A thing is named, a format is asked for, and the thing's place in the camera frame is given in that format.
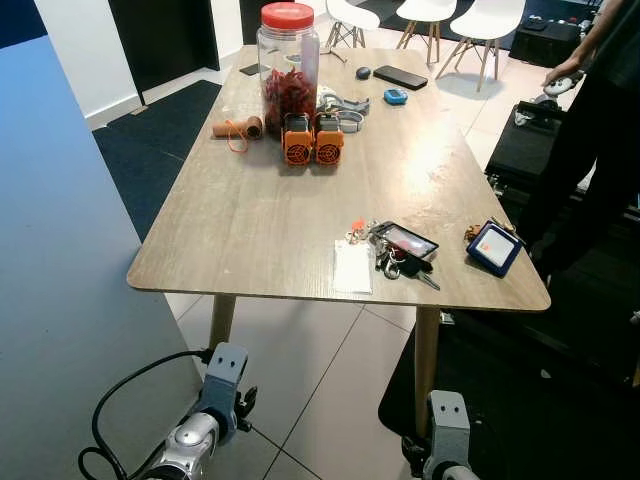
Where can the light wooden table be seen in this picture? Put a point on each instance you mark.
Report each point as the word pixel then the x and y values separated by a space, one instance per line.
pixel 300 210

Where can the person in black clothes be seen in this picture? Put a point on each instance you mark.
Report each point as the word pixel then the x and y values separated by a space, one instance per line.
pixel 600 130

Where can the brown cardboard roll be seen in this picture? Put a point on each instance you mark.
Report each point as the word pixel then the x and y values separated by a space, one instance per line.
pixel 232 127

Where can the clear jar with red lid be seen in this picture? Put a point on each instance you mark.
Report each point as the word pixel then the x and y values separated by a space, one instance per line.
pixel 288 60

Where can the orange boxy device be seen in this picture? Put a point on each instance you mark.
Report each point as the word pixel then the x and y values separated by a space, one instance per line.
pixel 297 145
pixel 329 145

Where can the small orange tag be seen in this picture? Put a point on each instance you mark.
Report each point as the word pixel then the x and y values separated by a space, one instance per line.
pixel 357 226

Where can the black smartphone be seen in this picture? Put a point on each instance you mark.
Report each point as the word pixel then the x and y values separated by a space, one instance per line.
pixel 400 77

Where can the black computer mouse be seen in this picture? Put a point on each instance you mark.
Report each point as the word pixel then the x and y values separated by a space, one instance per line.
pixel 363 73

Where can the black low cabinet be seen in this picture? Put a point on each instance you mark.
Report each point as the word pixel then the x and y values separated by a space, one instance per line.
pixel 545 42

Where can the bunch of keys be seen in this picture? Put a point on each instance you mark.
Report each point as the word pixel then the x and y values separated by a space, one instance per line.
pixel 392 265

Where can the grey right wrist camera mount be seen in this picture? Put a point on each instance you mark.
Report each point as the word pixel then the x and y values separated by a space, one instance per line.
pixel 450 425

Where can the clear tape roll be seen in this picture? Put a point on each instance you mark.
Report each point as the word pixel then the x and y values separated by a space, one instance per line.
pixel 341 122

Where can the black card holder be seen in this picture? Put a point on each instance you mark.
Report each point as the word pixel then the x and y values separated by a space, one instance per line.
pixel 410 240

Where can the white chair with wooden legs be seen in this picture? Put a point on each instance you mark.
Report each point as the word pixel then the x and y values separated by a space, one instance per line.
pixel 427 8
pixel 352 12
pixel 490 18

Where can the black equipment case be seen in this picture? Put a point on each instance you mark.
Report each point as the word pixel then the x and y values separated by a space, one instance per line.
pixel 520 150

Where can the small dark flat item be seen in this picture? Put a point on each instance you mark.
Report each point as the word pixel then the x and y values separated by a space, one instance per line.
pixel 248 70

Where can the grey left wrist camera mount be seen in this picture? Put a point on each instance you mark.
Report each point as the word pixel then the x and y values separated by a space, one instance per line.
pixel 225 375

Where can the white hand controller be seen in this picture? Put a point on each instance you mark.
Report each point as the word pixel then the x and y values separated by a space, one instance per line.
pixel 555 88

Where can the bare person hand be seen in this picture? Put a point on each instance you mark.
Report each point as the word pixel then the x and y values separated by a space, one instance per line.
pixel 567 72

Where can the white card sleeve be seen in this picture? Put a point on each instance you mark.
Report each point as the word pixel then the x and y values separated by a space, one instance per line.
pixel 352 270

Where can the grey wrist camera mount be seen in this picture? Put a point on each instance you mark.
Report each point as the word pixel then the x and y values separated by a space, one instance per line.
pixel 450 425
pixel 225 375

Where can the black door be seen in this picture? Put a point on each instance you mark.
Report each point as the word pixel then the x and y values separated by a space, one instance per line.
pixel 160 40

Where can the bare person forearm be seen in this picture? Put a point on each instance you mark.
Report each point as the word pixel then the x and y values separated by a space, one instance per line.
pixel 598 32

